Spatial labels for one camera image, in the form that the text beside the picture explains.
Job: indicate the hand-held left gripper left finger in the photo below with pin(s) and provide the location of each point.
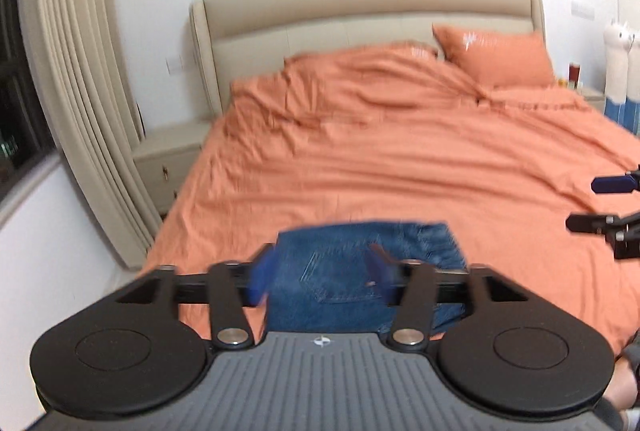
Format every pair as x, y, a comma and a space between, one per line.
260, 283

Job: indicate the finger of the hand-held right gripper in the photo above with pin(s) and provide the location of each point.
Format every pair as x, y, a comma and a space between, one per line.
590, 223
612, 184

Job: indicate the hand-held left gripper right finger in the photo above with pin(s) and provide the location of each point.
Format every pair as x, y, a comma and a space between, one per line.
381, 273

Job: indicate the blue denim pants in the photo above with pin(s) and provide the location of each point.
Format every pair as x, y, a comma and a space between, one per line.
345, 281

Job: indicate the beige nightstand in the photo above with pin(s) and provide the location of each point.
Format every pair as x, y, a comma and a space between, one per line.
594, 97
167, 156

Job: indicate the white plush toy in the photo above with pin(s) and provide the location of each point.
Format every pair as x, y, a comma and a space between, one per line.
620, 71

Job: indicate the orange duvet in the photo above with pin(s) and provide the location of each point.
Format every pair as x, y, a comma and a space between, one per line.
400, 151

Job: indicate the person's leg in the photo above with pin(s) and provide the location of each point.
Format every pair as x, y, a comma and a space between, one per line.
625, 386

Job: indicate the orange embroidered pillow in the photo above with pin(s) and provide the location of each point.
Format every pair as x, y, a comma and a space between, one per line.
500, 56

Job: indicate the beige upholstered bed headboard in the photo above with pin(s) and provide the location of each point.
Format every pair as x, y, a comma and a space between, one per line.
280, 31

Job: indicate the beige pleated curtain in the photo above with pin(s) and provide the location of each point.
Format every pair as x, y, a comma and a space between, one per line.
85, 86

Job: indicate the white wall switch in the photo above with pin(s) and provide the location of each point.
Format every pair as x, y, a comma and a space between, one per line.
175, 62

